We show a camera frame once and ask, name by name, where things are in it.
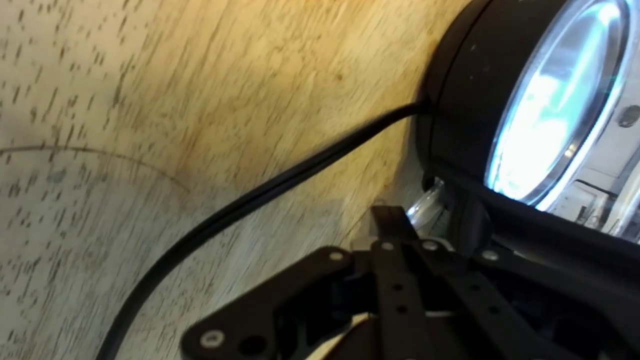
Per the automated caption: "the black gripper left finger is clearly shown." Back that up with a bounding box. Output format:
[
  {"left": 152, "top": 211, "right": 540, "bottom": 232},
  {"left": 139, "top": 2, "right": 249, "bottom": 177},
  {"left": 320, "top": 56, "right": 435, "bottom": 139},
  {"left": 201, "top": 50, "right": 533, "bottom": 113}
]
[{"left": 178, "top": 204, "right": 436, "bottom": 360}]

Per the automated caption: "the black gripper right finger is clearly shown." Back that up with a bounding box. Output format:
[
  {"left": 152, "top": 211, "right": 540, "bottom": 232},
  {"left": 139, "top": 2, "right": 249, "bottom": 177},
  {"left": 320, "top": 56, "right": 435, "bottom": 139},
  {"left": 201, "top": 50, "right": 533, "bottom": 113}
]
[{"left": 407, "top": 237, "right": 640, "bottom": 360}]

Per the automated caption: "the black round lamp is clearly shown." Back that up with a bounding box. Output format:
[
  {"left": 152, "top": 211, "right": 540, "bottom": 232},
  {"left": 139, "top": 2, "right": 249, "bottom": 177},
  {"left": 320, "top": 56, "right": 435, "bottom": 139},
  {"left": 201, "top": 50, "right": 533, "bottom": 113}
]
[{"left": 404, "top": 0, "right": 640, "bottom": 270}]

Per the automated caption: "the black power cable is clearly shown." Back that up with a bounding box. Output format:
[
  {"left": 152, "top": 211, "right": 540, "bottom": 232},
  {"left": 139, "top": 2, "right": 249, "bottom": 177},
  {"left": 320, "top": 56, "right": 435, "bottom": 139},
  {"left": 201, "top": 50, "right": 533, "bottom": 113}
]
[{"left": 94, "top": 101, "right": 431, "bottom": 360}]

